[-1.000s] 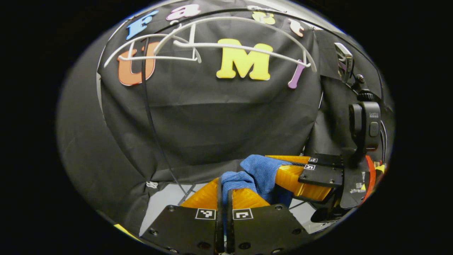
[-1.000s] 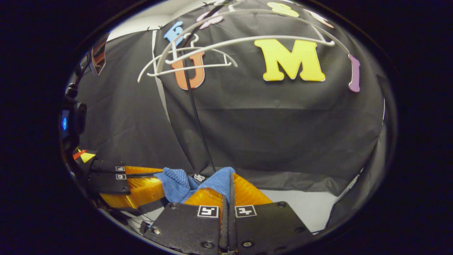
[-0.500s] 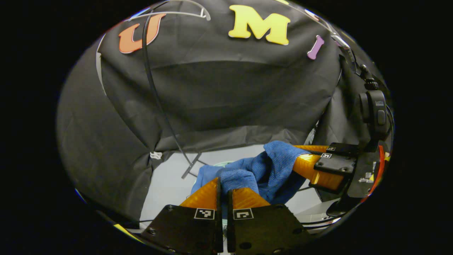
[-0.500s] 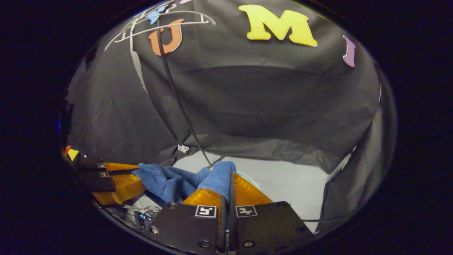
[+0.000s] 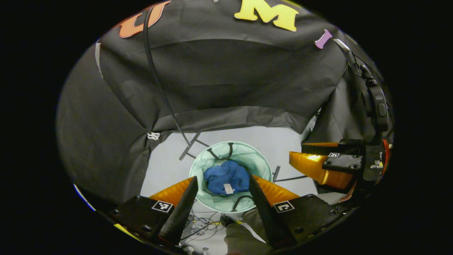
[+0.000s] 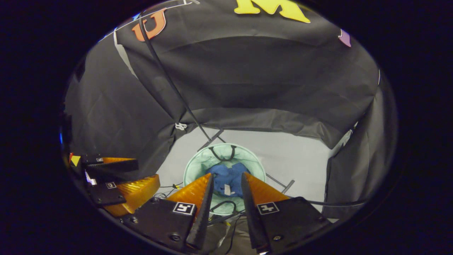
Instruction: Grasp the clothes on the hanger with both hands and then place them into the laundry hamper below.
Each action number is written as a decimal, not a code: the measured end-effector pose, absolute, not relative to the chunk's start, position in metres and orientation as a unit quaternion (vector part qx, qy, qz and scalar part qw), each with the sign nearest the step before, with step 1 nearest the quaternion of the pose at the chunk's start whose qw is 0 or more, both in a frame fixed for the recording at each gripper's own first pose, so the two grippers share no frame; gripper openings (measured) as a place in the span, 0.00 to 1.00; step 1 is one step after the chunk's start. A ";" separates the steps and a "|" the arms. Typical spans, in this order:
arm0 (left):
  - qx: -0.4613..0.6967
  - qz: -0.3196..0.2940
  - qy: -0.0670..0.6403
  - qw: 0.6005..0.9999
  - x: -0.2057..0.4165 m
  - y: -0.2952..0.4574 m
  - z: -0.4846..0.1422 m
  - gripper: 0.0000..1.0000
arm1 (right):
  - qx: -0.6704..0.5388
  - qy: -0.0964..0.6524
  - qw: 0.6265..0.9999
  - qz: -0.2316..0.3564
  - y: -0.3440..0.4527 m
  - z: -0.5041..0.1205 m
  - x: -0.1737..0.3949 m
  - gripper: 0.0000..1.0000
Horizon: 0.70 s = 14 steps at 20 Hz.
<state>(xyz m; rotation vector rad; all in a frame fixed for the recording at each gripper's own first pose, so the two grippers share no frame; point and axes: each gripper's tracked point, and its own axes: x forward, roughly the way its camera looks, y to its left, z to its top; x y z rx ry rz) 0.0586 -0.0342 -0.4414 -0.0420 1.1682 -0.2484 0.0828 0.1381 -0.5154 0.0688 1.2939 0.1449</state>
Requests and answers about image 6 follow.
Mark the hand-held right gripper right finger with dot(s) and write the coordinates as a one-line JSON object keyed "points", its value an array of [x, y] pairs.
{"points": [[253, 219]]}

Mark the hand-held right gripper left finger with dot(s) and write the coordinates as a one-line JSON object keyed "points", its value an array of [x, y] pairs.
{"points": [[203, 219]]}

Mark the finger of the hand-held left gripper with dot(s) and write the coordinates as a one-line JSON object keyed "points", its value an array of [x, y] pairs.
{"points": [[113, 168], [106, 194]]}

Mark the mint green laundry hamper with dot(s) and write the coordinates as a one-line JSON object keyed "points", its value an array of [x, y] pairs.
{"points": [[198, 166]]}

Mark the black clothes rack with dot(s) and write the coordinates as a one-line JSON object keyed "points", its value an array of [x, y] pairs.
{"points": [[210, 140]]}

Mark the white plastic clip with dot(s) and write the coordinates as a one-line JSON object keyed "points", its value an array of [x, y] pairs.
{"points": [[180, 126]]}

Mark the black backdrop cloth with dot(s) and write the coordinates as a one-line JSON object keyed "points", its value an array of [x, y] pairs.
{"points": [[265, 71]]}

